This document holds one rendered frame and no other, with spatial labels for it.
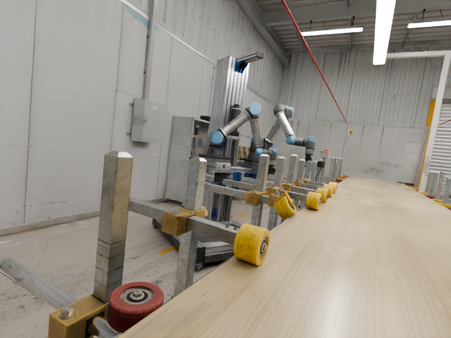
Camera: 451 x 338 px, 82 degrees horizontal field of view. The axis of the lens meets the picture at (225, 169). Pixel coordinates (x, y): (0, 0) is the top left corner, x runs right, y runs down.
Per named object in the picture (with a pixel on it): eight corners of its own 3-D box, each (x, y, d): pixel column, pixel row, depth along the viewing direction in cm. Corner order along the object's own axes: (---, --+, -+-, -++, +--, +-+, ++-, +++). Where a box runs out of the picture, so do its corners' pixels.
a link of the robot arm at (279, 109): (274, 98, 246) (294, 139, 224) (282, 100, 253) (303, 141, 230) (266, 107, 254) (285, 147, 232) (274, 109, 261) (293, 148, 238)
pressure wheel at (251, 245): (251, 228, 63) (241, 261, 60) (241, 218, 57) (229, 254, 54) (274, 235, 60) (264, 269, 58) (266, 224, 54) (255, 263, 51)
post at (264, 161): (245, 259, 116) (260, 153, 112) (248, 257, 119) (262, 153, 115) (252, 262, 114) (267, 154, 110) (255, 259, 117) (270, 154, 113)
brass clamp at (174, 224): (158, 231, 64) (160, 210, 63) (191, 220, 76) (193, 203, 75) (178, 237, 61) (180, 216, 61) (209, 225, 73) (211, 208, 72)
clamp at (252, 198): (243, 203, 108) (245, 191, 107) (256, 199, 120) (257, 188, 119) (257, 206, 105) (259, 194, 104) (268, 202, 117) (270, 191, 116)
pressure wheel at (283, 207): (282, 221, 101) (272, 202, 103) (287, 217, 108) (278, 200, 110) (294, 214, 98) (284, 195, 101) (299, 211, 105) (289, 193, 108)
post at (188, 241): (170, 326, 72) (189, 156, 68) (178, 320, 75) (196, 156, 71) (180, 332, 71) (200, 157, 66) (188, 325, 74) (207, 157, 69)
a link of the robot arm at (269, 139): (255, 145, 282) (280, 101, 255) (265, 147, 291) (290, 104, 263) (260, 152, 275) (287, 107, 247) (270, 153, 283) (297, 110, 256)
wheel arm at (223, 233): (101, 202, 79) (102, 190, 79) (111, 200, 82) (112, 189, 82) (249, 251, 56) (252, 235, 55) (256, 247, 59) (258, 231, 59)
